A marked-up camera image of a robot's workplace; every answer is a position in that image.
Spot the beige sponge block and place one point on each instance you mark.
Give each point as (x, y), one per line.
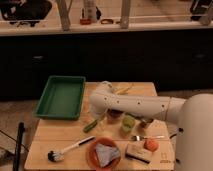
(138, 152)

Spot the orange fruit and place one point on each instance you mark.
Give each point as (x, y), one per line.
(151, 144)

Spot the grey folded cloth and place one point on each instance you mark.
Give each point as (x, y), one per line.
(106, 154)

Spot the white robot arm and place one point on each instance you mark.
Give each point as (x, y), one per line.
(193, 117)

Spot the small brown cup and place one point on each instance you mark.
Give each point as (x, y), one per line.
(113, 115)

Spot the black pole stand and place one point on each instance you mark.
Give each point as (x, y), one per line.
(16, 161)

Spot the red round object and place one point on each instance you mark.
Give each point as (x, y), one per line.
(85, 21)

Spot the black office chair left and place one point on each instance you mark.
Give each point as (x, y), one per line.
(29, 11)

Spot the green plastic tray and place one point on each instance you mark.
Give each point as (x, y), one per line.
(61, 98)

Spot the green pepper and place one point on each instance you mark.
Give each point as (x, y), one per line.
(91, 125)

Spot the orange plate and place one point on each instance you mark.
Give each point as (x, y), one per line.
(91, 155)

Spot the metal spoon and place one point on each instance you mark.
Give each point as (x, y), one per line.
(140, 138)

